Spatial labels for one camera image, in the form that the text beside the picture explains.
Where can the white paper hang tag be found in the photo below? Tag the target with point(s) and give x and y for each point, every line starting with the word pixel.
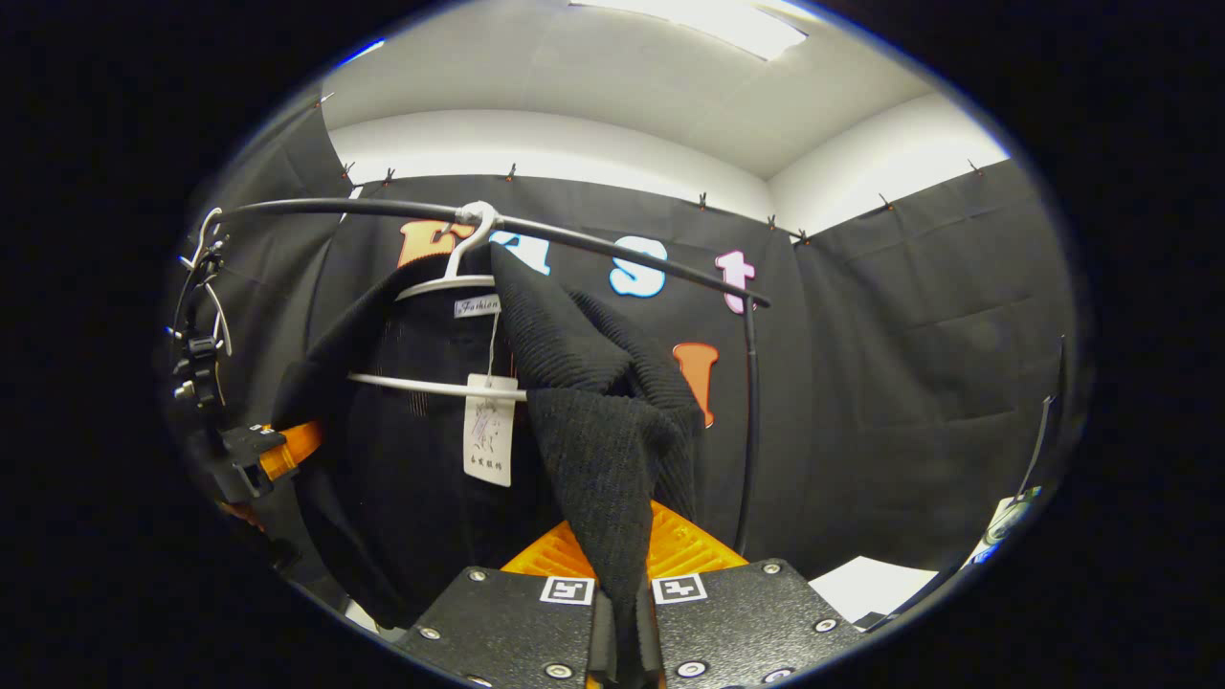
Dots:
pixel 490 440

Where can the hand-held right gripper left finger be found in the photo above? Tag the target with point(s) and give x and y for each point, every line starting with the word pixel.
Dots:
pixel 507 622

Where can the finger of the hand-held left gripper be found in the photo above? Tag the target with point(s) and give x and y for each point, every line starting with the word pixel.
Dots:
pixel 297 445

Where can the black backdrop cloth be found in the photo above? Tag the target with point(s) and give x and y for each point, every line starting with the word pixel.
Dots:
pixel 909 383

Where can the black knit jacket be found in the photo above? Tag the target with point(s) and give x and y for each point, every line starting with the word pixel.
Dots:
pixel 593 450

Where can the white flat sheet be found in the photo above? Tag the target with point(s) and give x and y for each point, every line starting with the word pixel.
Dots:
pixel 866 586

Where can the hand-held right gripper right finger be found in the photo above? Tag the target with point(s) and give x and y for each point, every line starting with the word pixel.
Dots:
pixel 737 622

